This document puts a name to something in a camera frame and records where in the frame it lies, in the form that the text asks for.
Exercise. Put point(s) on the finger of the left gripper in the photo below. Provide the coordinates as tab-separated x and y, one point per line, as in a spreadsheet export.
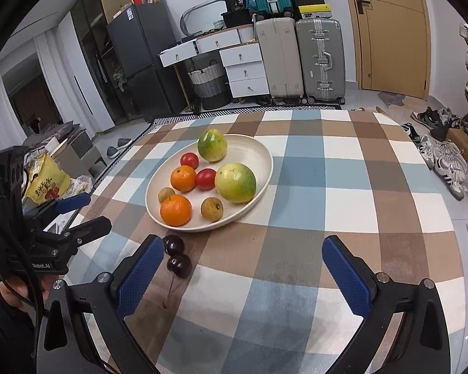
50	209
76	236

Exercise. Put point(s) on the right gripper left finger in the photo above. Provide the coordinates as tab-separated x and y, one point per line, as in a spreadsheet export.
65	343

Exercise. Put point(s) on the brown longan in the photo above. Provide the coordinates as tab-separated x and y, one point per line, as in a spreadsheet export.
165	193
212	209

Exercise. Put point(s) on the orange mandarin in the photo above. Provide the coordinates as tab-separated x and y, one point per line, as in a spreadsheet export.
183	178
176	210

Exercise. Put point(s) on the red cherry tomato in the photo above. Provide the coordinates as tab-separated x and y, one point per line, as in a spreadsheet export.
205	179
190	159

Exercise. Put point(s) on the yellow-green guava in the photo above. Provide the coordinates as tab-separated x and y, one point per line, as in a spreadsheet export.
212	145

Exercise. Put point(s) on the yellow guava front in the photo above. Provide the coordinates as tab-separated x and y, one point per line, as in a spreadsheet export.
236	183

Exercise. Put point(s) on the left hand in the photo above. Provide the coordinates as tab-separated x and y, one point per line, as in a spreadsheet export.
15	286

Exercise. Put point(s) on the yellow snack bag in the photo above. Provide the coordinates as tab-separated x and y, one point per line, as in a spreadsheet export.
46	180

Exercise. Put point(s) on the grey slippers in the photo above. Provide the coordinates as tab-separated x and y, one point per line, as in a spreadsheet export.
121	144

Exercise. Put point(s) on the cream round plate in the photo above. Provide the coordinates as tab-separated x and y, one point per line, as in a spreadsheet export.
193	191

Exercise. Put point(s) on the checkered tablecloth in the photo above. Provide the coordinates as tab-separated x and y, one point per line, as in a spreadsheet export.
259	299

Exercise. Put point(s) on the black refrigerator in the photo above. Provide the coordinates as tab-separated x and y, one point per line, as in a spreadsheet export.
139	34

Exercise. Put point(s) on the woven laundry basket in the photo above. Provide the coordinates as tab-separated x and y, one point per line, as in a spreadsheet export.
210	85

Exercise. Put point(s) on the white drawer desk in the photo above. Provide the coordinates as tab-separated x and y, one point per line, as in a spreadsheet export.
240	54

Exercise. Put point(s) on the beige suitcase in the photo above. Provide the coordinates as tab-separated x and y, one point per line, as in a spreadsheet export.
278	43

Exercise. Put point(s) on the silver aluminium suitcase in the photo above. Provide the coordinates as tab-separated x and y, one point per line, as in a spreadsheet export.
322	58

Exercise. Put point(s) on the yellow shoe box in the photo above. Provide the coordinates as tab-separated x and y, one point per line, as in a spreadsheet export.
312	11

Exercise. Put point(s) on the wooden door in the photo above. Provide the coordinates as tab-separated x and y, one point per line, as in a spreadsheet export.
392	45

